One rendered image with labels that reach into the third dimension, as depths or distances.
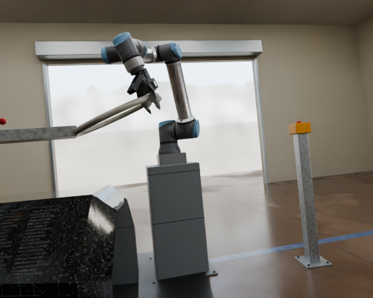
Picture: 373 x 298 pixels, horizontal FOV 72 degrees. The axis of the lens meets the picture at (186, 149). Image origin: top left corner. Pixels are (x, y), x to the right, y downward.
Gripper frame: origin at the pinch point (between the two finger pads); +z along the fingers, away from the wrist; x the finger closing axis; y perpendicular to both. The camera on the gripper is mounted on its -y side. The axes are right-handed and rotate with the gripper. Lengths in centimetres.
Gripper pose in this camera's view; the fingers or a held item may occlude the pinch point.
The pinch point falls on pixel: (153, 109)
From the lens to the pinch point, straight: 125.1
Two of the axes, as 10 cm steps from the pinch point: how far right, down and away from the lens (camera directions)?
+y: 4.6, -3.6, 8.1
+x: -7.8, 2.7, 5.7
